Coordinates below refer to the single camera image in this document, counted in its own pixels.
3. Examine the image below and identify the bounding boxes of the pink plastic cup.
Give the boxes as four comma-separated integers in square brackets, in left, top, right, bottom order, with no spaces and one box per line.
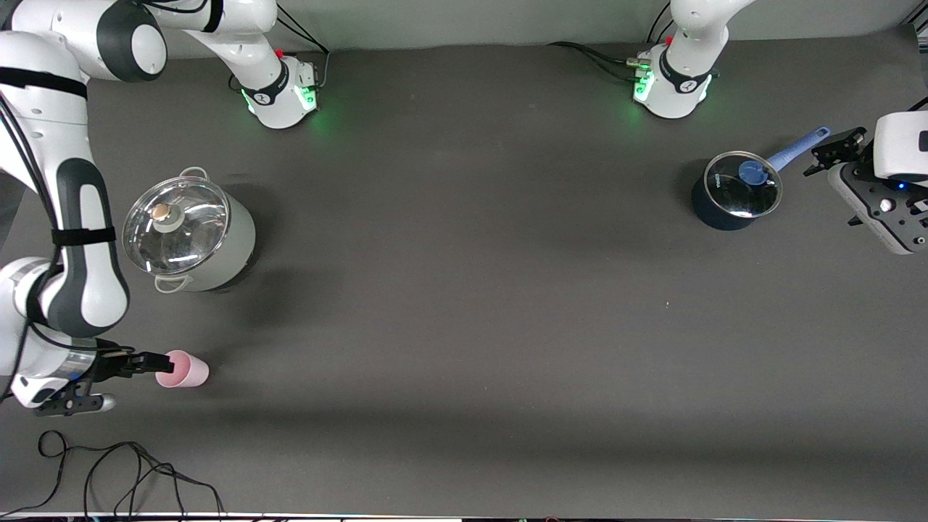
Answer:
[155,350,210,389]

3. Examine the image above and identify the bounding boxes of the glass lid with blue knob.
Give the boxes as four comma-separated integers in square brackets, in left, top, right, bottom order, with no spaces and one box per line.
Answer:
[704,151,784,218]

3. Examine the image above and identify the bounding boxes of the glass lid with wooden knob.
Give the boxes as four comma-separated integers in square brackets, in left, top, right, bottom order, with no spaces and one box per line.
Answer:
[123,176,231,276]

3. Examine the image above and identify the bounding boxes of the dark blue saucepan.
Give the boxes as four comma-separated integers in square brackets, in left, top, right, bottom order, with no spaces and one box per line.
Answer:
[691,127,832,231]

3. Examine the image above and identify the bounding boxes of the pale grey stock pot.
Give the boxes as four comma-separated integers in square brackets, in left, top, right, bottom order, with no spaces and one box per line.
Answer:
[123,167,257,294]

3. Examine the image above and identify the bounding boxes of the thin black loose cable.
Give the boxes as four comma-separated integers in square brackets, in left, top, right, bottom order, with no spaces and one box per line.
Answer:
[0,430,225,519]

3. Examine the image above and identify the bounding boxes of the black cable along right arm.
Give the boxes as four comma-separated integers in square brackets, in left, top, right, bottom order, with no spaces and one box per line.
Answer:
[0,94,67,401]

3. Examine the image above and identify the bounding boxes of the black left arm base cables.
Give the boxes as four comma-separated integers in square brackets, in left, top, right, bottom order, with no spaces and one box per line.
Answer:
[547,0,671,84]

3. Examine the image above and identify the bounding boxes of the black arm base cables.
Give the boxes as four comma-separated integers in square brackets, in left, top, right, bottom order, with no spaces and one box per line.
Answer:
[547,0,671,84]
[261,11,332,94]

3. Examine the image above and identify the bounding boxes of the black right arm base cables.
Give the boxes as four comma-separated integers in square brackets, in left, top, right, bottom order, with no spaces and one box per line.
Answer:
[261,11,332,94]

